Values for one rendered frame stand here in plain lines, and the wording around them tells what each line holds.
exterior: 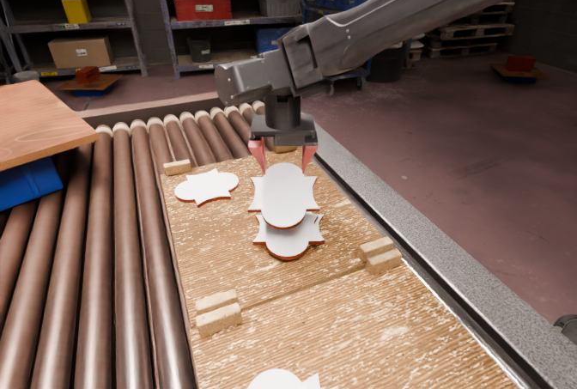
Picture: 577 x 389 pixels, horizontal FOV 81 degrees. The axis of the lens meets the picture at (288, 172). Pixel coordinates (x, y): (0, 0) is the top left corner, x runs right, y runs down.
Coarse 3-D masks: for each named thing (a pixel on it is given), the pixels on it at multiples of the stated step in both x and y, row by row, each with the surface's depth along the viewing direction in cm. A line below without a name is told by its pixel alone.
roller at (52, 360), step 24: (72, 168) 84; (72, 192) 75; (72, 216) 68; (72, 240) 63; (72, 264) 59; (72, 288) 55; (48, 312) 51; (72, 312) 52; (48, 336) 47; (72, 336) 49; (48, 360) 44; (48, 384) 42
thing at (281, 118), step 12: (276, 96) 50; (288, 96) 50; (300, 96) 52; (264, 108) 53; (276, 108) 51; (288, 108) 51; (300, 108) 53; (252, 120) 56; (264, 120) 56; (276, 120) 52; (288, 120) 52; (300, 120) 54; (312, 120) 56; (252, 132) 53; (264, 132) 53; (276, 132) 53; (288, 132) 53; (300, 132) 53; (312, 132) 53
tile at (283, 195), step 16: (272, 176) 60; (288, 176) 59; (304, 176) 59; (256, 192) 57; (272, 192) 57; (288, 192) 57; (304, 192) 57; (256, 208) 55; (272, 208) 55; (288, 208) 55; (304, 208) 55; (272, 224) 53; (288, 224) 53
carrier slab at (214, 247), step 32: (256, 160) 83; (288, 160) 83; (320, 192) 72; (192, 224) 64; (224, 224) 64; (256, 224) 64; (320, 224) 64; (352, 224) 64; (192, 256) 57; (224, 256) 57; (256, 256) 57; (320, 256) 57; (352, 256) 57; (192, 288) 52; (224, 288) 52; (256, 288) 52; (288, 288) 52; (192, 320) 47
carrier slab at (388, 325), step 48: (336, 288) 52; (384, 288) 52; (192, 336) 46; (240, 336) 46; (288, 336) 46; (336, 336) 46; (384, 336) 46; (432, 336) 46; (240, 384) 40; (336, 384) 40; (384, 384) 40; (432, 384) 40; (480, 384) 40
